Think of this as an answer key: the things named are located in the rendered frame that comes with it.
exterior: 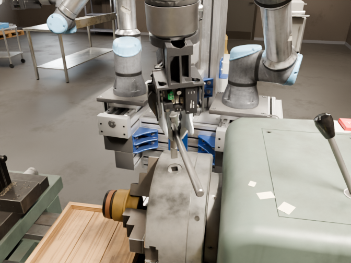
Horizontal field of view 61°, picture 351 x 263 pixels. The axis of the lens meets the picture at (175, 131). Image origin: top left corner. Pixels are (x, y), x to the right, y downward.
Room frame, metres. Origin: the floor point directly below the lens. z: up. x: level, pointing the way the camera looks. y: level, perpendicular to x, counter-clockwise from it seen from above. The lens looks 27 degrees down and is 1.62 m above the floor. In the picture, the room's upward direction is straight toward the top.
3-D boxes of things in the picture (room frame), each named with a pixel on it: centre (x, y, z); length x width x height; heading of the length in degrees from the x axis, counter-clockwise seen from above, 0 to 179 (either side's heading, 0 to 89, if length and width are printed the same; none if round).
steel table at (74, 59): (6.05, 1.92, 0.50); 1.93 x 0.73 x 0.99; 163
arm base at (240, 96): (1.17, -0.27, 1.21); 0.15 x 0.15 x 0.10
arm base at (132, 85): (1.30, 0.21, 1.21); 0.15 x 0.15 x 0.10
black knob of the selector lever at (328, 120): (0.49, -0.27, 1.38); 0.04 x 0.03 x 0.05; 80
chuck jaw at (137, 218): (0.52, 0.08, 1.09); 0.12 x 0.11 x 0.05; 170
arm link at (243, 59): (1.16, -0.28, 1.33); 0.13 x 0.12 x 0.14; 60
